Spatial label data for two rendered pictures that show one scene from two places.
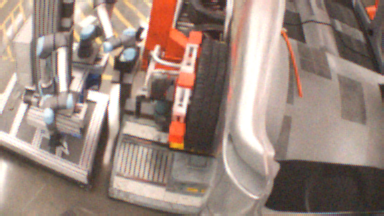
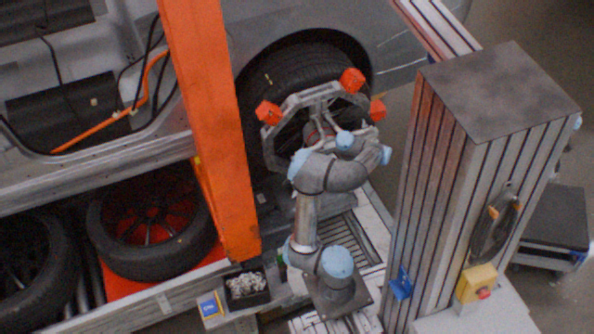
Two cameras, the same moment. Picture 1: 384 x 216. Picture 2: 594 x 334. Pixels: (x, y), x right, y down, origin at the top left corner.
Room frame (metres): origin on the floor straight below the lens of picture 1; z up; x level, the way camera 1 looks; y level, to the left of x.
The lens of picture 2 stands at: (2.82, 1.79, 2.92)
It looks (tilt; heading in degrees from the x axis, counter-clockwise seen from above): 51 degrees down; 251
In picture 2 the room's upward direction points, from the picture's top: 4 degrees counter-clockwise
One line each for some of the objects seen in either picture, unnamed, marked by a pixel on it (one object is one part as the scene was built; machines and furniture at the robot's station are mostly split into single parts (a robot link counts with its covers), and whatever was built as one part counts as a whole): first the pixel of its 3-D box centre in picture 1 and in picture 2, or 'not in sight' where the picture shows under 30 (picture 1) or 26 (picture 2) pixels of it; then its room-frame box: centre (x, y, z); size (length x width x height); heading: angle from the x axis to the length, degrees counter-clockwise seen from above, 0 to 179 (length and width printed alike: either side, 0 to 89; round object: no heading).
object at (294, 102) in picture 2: (183, 90); (316, 132); (2.11, 0.06, 0.85); 0.54 x 0.07 x 0.54; 1
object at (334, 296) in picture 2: (85, 47); (337, 280); (2.35, 0.83, 0.87); 0.15 x 0.15 x 0.10
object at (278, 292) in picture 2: (127, 63); (245, 297); (2.69, 0.53, 0.44); 0.43 x 0.17 x 0.03; 1
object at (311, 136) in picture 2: (171, 87); (322, 142); (2.11, 0.14, 0.85); 0.21 x 0.14 x 0.14; 91
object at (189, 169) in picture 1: (200, 151); (305, 174); (2.11, -0.11, 0.32); 0.40 x 0.30 x 0.28; 1
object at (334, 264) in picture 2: (87, 35); (335, 265); (2.36, 0.83, 0.98); 0.13 x 0.12 x 0.14; 134
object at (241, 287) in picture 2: (127, 57); (246, 288); (2.67, 0.53, 0.51); 0.20 x 0.14 x 0.13; 172
